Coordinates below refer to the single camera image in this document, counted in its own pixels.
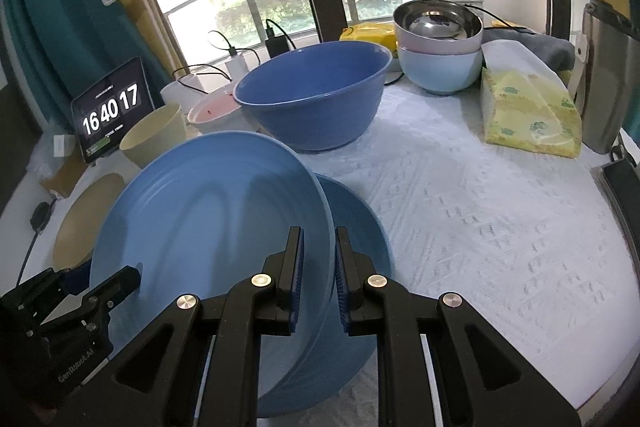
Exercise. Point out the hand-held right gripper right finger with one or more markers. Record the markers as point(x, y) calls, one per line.
point(341, 277)

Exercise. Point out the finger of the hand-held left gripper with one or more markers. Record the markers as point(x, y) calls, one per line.
point(122, 282)
point(77, 279)

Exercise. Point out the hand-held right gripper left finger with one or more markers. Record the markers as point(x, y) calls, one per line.
point(299, 277)

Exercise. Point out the beige plate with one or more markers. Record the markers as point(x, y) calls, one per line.
point(85, 222)

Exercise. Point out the light blue plate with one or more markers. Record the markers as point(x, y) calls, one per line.
point(200, 217)

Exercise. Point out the cream bowl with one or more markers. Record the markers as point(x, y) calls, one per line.
point(150, 137)

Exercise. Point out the large blue bowl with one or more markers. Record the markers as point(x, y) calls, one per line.
point(310, 117)

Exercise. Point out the pink strawberry bowl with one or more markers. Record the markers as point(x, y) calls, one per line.
point(215, 109)

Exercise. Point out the black round puck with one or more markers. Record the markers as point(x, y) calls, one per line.
point(40, 216)

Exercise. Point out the cardboard box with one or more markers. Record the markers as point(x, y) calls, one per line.
point(65, 177)

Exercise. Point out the small white box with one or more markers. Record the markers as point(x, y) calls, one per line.
point(60, 146)

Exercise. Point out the white textured tablecloth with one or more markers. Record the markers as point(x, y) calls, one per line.
point(475, 232)

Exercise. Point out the tablet with clock display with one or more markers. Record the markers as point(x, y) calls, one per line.
point(112, 112)

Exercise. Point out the white charger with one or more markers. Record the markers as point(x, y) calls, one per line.
point(237, 64)

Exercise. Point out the light blue bowl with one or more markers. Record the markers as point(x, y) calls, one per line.
point(440, 72)

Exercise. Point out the black power adapter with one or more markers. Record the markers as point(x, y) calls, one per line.
point(280, 47)

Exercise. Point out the yellow green tissue pack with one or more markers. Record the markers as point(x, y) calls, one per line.
point(525, 117)

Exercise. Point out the yellow packet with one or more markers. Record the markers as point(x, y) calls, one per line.
point(367, 34)

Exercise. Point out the teal curtain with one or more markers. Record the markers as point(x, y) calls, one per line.
point(55, 7)

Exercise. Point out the steel bowl with pink outside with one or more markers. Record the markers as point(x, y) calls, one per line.
point(435, 19)

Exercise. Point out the black case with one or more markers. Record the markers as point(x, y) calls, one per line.
point(625, 202)

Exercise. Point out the grey cloth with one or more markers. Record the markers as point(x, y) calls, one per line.
point(545, 44)

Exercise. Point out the grey bag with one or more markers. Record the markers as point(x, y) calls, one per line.
point(600, 82)

